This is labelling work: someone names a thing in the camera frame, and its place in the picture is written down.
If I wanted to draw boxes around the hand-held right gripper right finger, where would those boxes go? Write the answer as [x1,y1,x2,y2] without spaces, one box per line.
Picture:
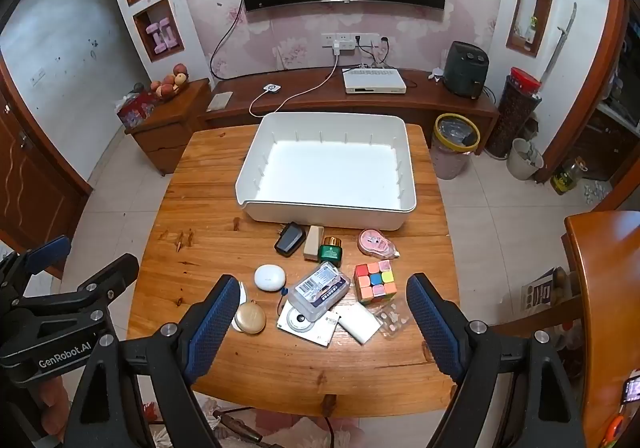
[406,273,586,448]

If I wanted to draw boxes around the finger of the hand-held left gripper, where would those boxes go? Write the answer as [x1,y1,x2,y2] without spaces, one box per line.
[0,235,72,299]
[22,253,140,315]

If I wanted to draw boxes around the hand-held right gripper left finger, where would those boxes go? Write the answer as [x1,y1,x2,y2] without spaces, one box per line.
[65,274,242,448]

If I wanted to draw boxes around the gold round compact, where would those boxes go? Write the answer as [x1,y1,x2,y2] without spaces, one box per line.
[235,300,262,337]

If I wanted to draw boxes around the white oval earbud case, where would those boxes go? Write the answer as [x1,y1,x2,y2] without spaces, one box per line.
[254,264,287,291]

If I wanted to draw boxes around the white card with round tape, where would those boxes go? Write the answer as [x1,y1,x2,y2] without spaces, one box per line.
[277,300,341,348]

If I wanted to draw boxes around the clear plastic box with label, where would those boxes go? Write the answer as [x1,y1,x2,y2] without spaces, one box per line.
[289,262,351,323]

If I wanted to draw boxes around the black charger adapter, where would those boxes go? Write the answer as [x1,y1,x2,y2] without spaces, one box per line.
[274,222,307,257]

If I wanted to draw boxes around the white plastic storage bin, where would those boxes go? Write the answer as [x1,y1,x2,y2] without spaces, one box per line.
[235,112,418,231]

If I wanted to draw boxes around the person's left hand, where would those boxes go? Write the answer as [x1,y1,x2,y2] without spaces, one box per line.
[39,374,68,438]

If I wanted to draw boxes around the clear blister pack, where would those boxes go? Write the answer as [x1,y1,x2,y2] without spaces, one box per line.
[372,299,412,340]

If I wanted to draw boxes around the wooden door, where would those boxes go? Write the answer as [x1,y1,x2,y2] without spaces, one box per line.
[0,62,94,279]

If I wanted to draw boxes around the pastel puzzle cube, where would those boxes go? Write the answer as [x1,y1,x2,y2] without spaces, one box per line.
[353,260,399,304]

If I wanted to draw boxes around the white rectangular block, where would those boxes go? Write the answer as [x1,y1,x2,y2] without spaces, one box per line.
[337,302,384,345]

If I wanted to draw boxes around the pink correction tape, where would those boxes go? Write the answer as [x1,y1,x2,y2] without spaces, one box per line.
[357,229,402,259]

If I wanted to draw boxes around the printed paper box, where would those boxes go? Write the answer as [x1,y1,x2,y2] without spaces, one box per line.
[519,267,569,314]

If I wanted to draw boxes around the green jar with gold lid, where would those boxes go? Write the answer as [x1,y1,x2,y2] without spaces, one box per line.
[318,237,344,268]

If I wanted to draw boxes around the beige rectangular block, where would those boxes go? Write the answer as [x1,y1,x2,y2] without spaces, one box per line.
[303,225,325,263]

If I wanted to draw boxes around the wooden side cabinet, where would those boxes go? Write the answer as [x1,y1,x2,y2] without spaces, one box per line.
[124,78,211,177]

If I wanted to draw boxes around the red tissue box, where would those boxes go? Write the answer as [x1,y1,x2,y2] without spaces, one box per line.
[115,92,156,129]

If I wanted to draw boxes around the trash bin with yellow rim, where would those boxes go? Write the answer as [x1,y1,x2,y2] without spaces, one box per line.
[430,113,481,181]

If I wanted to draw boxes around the glossy wooden table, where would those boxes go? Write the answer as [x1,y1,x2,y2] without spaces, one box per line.
[562,210,640,448]

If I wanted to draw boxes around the white bucket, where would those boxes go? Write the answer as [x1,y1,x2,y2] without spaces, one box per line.
[506,137,544,181]

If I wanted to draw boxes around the yellow oil bottle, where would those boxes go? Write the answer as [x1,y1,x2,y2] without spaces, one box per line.
[549,156,589,197]

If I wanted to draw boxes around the pile of peaches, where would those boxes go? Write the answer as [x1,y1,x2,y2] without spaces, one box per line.
[149,63,190,99]

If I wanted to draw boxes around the smartphone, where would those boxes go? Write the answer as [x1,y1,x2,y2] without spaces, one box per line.
[620,369,640,405]

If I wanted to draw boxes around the tall container with red lid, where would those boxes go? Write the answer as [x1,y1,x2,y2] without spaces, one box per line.
[484,67,544,160]

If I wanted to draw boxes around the pink dumbbells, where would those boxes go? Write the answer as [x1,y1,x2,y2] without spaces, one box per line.
[145,20,180,54]

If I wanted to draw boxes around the wooden television cabinet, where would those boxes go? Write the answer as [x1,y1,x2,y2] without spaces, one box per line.
[197,66,501,157]

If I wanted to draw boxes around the white set-top box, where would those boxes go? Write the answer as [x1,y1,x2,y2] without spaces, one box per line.
[342,68,407,95]

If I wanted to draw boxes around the dark green air fryer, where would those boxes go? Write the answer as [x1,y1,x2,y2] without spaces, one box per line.
[443,40,490,100]

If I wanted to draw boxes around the white charging cable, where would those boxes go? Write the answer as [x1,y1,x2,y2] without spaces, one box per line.
[249,52,341,119]

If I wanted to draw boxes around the black television cable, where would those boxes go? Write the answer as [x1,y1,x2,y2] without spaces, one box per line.
[209,0,246,79]

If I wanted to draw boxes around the white wall socket strip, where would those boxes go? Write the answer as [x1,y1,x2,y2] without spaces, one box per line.
[320,32,391,49]

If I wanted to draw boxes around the sword leaning on wall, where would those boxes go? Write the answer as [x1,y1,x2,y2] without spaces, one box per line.
[537,2,579,81]

